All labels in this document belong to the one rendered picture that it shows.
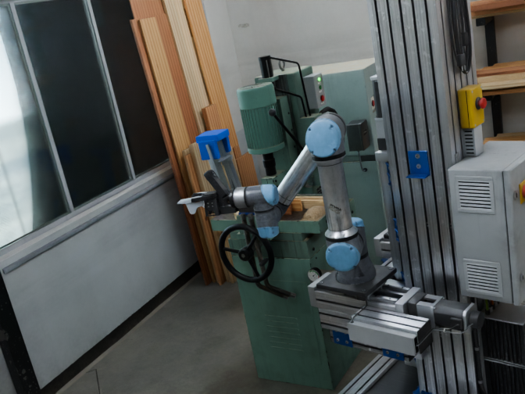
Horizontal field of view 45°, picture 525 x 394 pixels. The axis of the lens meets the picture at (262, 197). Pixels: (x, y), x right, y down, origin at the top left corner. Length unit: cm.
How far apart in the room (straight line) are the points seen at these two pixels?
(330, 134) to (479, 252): 64
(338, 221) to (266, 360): 137
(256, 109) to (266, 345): 122
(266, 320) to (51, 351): 128
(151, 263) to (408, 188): 250
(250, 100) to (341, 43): 239
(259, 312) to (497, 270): 139
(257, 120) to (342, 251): 96
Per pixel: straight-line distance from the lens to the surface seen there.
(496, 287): 228
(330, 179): 213
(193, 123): 469
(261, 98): 290
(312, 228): 286
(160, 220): 452
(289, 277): 304
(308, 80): 315
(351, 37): 518
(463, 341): 254
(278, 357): 333
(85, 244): 396
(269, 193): 221
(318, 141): 208
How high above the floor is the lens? 186
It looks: 17 degrees down
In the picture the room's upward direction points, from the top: 11 degrees counter-clockwise
